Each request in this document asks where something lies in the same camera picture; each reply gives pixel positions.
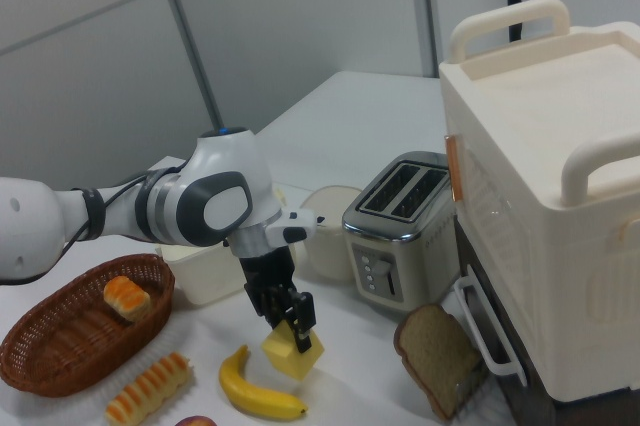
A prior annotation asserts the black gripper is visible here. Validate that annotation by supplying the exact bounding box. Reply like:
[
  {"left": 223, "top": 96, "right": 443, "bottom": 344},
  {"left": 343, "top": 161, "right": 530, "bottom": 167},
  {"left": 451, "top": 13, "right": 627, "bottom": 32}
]
[{"left": 238, "top": 245, "right": 318, "bottom": 354}]

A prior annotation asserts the yellow cube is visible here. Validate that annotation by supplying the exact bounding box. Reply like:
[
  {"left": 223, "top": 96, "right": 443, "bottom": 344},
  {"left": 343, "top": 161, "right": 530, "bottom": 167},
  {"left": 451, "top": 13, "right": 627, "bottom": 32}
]
[{"left": 260, "top": 319, "right": 326, "bottom": 383}]

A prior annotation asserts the small cream lidded bin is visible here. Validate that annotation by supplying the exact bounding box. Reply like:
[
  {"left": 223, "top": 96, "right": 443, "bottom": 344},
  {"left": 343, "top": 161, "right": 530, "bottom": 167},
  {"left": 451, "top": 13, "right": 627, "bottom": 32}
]
[{"left": 298, "top": 185, "right": 364, "bottom": 283}]

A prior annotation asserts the yellow banana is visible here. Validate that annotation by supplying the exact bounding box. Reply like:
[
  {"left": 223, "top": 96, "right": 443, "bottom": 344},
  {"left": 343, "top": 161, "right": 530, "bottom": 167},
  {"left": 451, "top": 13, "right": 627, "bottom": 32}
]
[{"left": 218, "top": 344, "right": 310, "bottom": 418}]

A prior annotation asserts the open white square container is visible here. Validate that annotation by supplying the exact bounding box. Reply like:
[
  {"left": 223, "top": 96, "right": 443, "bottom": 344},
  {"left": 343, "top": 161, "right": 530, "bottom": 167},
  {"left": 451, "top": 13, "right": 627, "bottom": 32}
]
[{"left": 153, "top": 240, "right": 252, "bottom": 307}]

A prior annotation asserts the cream silver toaster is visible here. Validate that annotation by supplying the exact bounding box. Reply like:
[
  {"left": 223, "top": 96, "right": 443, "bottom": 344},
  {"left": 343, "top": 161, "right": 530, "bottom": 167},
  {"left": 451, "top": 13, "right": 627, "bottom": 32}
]
[{"left": 341, "top": 150, "right": 459, "bottom": 318}]

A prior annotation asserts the red apple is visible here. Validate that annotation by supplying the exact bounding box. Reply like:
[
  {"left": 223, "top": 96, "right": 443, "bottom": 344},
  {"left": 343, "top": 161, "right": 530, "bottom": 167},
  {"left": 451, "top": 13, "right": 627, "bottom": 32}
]
[{"left": 173, "top": 414, "right": 219, "bottom": 426}]

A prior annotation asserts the brown bread slice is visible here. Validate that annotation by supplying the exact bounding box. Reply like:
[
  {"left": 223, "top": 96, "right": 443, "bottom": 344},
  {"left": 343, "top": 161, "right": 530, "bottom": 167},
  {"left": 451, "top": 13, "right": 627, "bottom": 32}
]
[{"left": 394, "top": 303, "right": 484, "bottom": 421}]

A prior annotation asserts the long striped bread roll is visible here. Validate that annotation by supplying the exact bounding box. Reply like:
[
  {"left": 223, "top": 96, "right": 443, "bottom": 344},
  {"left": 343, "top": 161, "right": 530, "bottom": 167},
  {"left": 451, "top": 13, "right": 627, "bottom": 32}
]
[{"left": 104, "top": 351, "right": 194, "bottom": 426}]

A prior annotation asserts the short striped bread roll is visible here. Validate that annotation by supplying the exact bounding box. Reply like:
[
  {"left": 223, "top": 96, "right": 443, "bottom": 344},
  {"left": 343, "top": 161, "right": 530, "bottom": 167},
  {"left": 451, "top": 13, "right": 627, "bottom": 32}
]
[{"left": 103, "top": 275, "right": 152, "bottom": 324}]

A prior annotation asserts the brown wicker basket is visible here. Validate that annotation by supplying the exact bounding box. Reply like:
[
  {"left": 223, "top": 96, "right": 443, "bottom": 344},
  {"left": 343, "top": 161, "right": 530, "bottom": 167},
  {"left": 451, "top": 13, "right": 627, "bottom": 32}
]
[{"left": 0, "top": 253, "right": 177, "bottom": 399}]

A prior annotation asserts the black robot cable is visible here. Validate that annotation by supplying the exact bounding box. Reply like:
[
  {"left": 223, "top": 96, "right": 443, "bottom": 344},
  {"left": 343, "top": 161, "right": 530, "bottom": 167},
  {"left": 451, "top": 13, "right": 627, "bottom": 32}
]
[{"left": 59, "top": 164, "right": 192, "bottom": 258}]

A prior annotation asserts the cream toy cabinet with handles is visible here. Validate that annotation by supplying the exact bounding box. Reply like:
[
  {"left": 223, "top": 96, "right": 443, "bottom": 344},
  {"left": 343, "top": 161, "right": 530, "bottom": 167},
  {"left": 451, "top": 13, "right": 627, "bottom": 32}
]
[{"left": 438, "top": 0, "right": 640, "bottom": 405}]

